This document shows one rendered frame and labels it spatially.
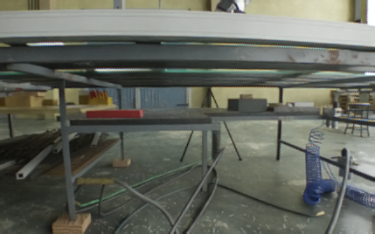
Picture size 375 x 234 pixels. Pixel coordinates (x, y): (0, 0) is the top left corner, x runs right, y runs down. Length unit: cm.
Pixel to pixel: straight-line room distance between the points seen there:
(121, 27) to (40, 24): 22
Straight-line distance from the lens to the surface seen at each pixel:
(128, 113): 102
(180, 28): 56
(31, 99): 188
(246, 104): 146
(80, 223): 121
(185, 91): 705
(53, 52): 68
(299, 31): 69
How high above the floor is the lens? 69
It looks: 6 degrees down
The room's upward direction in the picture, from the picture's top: straight up
